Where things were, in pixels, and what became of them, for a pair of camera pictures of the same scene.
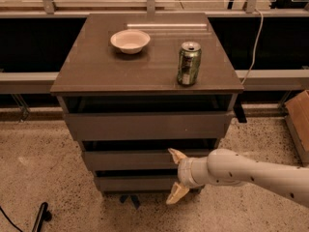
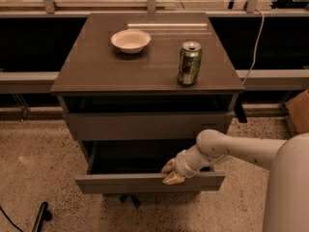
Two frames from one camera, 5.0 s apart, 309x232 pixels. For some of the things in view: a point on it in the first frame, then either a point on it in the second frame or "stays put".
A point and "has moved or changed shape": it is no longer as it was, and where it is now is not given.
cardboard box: [296, 111] stays put
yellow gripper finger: [177, 156] -> [169, 166]
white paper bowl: [129, 42] stays put
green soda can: [189, 62] stays put
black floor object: [42, 215] stays put
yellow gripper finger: [178, 191] -> [173, 179]
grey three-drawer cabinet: [135, 86] stays put
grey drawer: [150, 159] has moved or changed shape
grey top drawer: [152, 125] stays put
